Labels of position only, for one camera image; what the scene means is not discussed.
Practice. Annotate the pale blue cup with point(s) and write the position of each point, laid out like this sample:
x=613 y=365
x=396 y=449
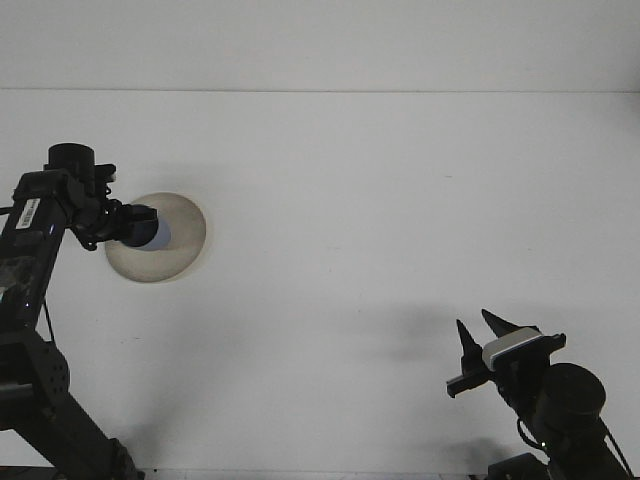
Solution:
x=162 y=237

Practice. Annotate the pale round plate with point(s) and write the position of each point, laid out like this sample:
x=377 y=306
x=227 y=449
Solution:
x=165 y=265

